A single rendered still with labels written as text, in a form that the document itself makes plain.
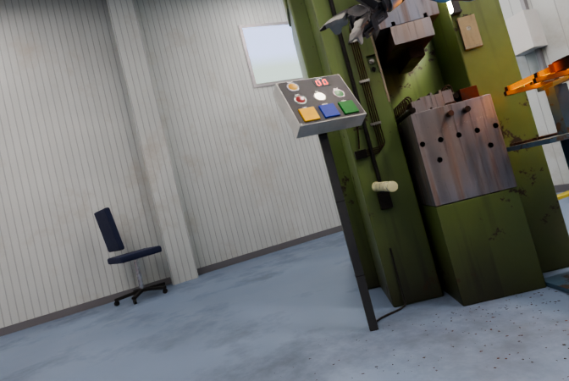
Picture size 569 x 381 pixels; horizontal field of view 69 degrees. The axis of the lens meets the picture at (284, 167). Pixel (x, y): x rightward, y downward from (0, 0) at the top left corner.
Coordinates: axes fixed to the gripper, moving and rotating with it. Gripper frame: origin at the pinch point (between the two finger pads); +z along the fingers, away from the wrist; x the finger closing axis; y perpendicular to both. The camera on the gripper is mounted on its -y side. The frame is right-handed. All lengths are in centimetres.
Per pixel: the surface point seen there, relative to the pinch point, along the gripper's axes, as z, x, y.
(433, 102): -45, 18, 79
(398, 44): -52, 42, 57
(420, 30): -64, 39, 57
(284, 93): 9, 46, 39
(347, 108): -7, 28, 54
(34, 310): 304, 284, 217
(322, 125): 7, 27, 51
